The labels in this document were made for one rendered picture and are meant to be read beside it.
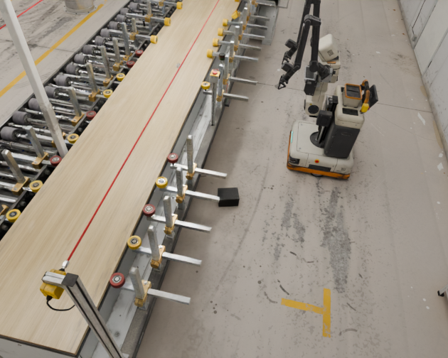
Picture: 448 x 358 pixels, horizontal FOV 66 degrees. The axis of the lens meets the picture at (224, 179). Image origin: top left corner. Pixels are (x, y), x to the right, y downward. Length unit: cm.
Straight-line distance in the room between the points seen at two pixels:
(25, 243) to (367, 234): 284
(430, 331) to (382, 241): 83
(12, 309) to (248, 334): 162
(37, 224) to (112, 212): 44
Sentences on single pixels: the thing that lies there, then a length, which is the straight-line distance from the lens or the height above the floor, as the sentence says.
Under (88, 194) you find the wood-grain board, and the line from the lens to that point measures 248.
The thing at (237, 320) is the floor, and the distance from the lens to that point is 292.
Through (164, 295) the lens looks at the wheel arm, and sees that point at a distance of 207.
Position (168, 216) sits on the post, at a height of 95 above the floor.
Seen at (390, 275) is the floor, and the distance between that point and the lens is 347.
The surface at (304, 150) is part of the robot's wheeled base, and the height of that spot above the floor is 28.
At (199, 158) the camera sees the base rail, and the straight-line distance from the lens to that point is 289.
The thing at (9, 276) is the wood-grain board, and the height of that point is 90.
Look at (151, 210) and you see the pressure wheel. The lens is 230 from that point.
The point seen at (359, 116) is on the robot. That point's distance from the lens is 348.
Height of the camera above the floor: 274
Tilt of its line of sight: 48 degrees down
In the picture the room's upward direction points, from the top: 5 degrees clockwise
